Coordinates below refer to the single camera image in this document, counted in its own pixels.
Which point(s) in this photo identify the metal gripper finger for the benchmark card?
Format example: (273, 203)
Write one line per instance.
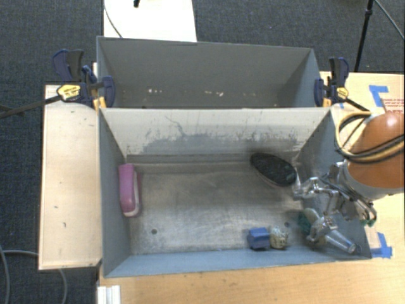
(322, 228)
(308, 190)

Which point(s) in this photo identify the black oval brush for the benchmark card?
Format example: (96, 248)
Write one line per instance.
(273, 169)

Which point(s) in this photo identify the beige crumpled lump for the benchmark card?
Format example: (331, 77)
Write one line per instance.
(278, 238)

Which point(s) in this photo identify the blue toy block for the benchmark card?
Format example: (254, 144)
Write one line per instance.
(257, 237)

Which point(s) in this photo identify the grey metal bin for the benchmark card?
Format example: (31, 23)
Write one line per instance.
(202, 201)

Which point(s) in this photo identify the pink and white stapler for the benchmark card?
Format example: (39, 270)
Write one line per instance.
(128, 188)

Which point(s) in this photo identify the pale wood board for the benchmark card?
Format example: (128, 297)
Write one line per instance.
(69, 185)

